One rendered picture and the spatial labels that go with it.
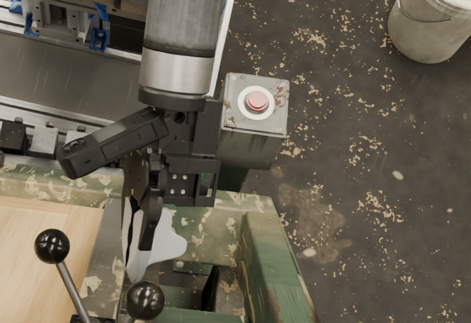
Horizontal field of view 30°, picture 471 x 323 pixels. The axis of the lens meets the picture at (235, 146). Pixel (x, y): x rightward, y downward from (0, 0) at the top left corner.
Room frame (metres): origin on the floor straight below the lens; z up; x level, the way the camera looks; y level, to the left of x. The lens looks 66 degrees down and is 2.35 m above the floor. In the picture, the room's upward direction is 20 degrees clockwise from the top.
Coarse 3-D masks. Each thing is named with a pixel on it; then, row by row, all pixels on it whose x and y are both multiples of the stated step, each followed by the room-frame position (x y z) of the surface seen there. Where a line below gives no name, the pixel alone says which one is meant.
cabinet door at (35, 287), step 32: (0, 224) 0.35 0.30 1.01; (32, 224) 0.37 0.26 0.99; (64, 224) 0.39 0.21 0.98; (96, 224) 0.41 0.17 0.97; (0, 256) 0.28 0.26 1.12; (32, 256) 0.29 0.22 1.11; (0, 288) 0.22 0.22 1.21; (32, 288) 0.23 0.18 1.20; (64, 288) 0.25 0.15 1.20; (0, 320) 0.17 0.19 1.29; (32, 320) 0.18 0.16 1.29; (64, 320) 0.19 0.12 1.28
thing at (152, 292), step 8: (144, 280) 0.21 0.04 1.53; (136, 288) 0.20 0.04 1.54; (144, 288) 0.20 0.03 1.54; (152, 288) 0.20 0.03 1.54; (160, 288) 0.21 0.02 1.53; (128, 296) 0.19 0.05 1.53; (136, 296) 0.19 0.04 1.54; (144, 296) 0.19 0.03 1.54; (152, 296) 0.19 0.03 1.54; (160, 296) 0.20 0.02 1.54; (128, 304) 0.18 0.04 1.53; (136, 304) 0.18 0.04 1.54; (144, 304) 0.19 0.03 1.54; (152, 304) 0.19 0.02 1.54; (160, 304) 0.19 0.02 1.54; (128, 312) 0.18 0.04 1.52; (136, 312) 0.18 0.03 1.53; (144, 312) 0.18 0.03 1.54; (152, 312) 0.18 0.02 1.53; (160, 312) 0.19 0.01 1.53; (128, 320) 0.17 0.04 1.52; (144, 320) 0.17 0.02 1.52
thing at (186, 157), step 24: (144, 96) 0.39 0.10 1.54; (168, 96) 0.39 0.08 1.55; (168, 120) 0.38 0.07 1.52; (192, 120) 0.39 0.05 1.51; (216, 120) 0.40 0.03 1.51; (168, 144) 0.36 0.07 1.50; (192, 144) 0.37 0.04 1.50; (216, 144) 0.38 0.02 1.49; (144, 168) 0.32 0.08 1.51; (168, 168) 0.33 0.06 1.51; (192, 168) 0.34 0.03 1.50; (216, 168) 0.36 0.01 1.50; (144, 192) 0.30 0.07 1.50; (168, 192) 0.32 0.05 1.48; (192, 192) 0.33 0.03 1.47; (216, 192) 0.34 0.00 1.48
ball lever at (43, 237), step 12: (36, 240) 0.23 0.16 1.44; (48, 240) 0.24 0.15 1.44; (60, 240) 0.24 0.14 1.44; (36, 252) 0.22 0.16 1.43; (48, 252) 0.23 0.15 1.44; (60, 252) 0.23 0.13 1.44; (60, 264) 0.22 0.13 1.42; (60, 276) 0.21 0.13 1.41; (72, 288) 0.21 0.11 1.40; (72, 300) 0.20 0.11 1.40; (84, 312) 0.19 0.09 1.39
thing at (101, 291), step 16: (112, 208) 0.45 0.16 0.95; (112, 224) 0.40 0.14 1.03; (96, 240) 0.35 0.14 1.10; (112, 240) 0.36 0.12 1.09; (96, 256) 0.31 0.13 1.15; (112, 256) 0.32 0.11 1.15; (96, 272) 0.28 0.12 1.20; (112, 272) 0.29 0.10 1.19; (96, 288) 0.25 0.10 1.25; (112, 288) 0.26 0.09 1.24; (96, 304) 0.22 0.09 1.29; (112, 304) 0.23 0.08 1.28
